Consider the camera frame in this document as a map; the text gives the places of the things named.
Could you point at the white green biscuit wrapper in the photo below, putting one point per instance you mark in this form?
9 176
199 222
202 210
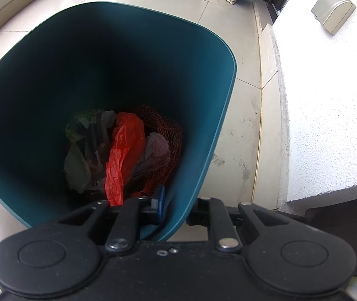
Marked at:
76 166

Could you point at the red plastic bag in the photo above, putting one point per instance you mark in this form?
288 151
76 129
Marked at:
122 163

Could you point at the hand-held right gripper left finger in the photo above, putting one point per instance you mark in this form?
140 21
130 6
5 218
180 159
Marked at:
159 203

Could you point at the grey plastic bag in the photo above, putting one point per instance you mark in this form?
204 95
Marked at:
155 150

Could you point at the teal plastic bin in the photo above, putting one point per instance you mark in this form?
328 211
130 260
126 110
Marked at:
71 53

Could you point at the red mesh bag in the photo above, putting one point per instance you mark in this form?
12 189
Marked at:
169 138

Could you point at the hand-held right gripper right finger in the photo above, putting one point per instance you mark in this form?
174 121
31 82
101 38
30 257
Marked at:
203 213

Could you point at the grey wall socket cover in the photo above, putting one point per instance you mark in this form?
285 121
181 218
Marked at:
332 9

